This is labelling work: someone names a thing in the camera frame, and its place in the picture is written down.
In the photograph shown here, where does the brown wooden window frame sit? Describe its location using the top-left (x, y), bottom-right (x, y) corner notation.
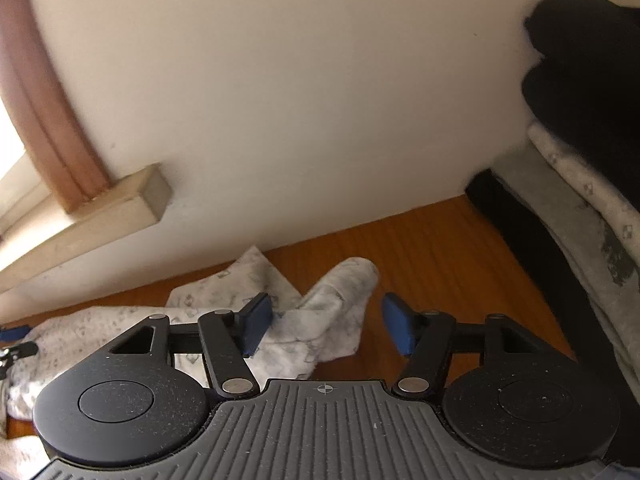
top-left (0, 0), bottom-right (113, 213)

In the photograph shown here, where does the black folded garment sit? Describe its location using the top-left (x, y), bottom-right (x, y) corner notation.
top-left (521, 57), bottom-right (640, 201)
top-left (522, 0), bottom-right (640, 68)

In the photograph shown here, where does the white window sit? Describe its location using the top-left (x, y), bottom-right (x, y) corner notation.
top-left (0, 105), bottom-right (56, 241)

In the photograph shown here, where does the stack of folded clothes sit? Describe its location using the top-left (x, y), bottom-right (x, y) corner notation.
top-left (464, 169), bottom-right (640, 396)

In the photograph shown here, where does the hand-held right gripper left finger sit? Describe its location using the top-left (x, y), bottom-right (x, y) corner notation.
top-left (107, 292), bottom-right (275, 401)

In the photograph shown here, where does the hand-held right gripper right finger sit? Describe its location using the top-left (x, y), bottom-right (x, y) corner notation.
top-left (381, 292), bottom-right (546, 401)

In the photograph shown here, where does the beige window sill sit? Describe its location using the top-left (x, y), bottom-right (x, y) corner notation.
top-left (0, 162), bottom-right (173, 296)

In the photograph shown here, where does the grey folded garment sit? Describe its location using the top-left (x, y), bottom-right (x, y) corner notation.
top-left (492, 152), bottom-right (640, 376)

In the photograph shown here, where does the white checker-print pajama garment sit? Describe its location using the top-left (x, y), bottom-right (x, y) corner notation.
top-left (527, 122), bottom-right (640, 281)
top-left (0, 245), bottom-right (380, 421)

